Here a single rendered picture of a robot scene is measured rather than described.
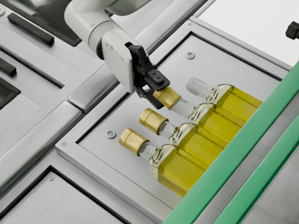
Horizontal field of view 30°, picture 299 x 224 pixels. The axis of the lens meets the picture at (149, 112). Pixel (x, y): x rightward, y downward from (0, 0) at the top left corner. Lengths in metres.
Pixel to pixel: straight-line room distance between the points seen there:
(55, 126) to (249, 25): 0.53
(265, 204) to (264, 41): 0.65
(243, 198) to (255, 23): 0.68
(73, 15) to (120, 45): 0.15
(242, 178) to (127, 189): 0.33
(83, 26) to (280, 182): 0.55
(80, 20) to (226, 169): 0.50
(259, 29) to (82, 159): 0.54
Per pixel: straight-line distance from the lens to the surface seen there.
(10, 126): 1.26
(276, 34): 1.37
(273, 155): 0.83
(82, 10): 1.16
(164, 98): 1.03
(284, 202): 0.77
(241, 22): 1.39
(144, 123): 1.01
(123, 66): 1.06
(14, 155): 1.17
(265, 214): 0.76
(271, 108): 0.88
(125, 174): 1.11
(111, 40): 1.08
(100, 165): 1.11
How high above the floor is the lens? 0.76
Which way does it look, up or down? 22 degrees up
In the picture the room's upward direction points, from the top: 58 degrees counter-clockwise
